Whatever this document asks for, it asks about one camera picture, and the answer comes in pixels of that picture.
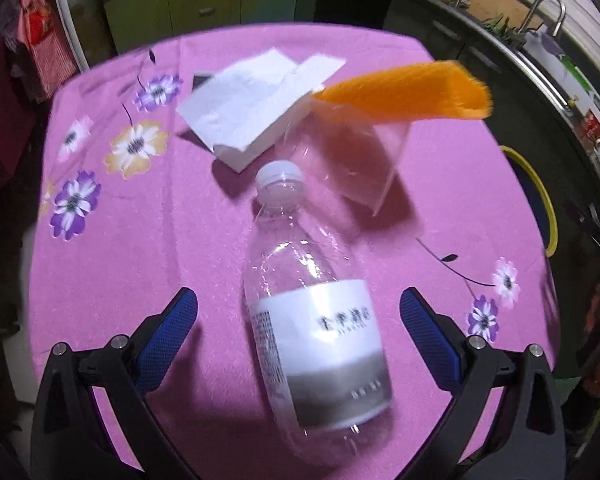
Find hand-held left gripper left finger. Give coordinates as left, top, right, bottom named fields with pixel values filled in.
left=30, top=287, right=203, bottom=480

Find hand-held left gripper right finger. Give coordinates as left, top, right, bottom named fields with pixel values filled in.
left=399, top=287, right=567, bottom=480

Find clear plastic bottle white label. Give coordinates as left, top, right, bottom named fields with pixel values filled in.
left=242, top=160, right=393, bottom=466

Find clear plastic box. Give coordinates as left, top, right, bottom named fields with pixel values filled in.
left=280, top=102, right=412, bottom=217

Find white napkin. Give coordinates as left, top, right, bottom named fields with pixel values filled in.
left=212, top=55, right=347, bottom=173

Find orange cloth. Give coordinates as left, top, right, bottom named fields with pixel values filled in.
left=312, top=60, right=492, bottom=123

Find white tissue sheet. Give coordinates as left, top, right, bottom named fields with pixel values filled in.
left=176, top=49, right=299, bottom=153

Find pink floral tablecloth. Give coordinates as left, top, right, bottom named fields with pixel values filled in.
left=22, top=22, right=563, bottom=480

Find steel sink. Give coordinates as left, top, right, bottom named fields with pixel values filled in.
left=480, top=25, right=581, bottom=111

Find green sink tray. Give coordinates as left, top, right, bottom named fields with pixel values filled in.
left=560, top=57, right=588, bottom=86

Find green vegetables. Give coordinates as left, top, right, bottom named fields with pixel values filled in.
left=482, top=15, right=521, bottom=46

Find purple sink tray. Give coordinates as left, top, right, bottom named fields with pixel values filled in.
left=540, top=30, right=566, bottom=58

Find red checkered apron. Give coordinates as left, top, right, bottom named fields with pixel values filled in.
left=17, top=0, right=78, bottom=103

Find sliding glass door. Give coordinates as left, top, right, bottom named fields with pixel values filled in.
left=50, top=0, right=91, bottom=71

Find green base cabinet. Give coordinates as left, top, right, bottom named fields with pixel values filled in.
left=102, top=0, right=301, bottom=53

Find wooden cutting board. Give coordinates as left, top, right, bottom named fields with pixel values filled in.
left=467, top=0, right=543, bottom=31

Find tall steel faucet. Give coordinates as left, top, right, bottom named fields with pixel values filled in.
left=522, top=0, right=566, bottom=38

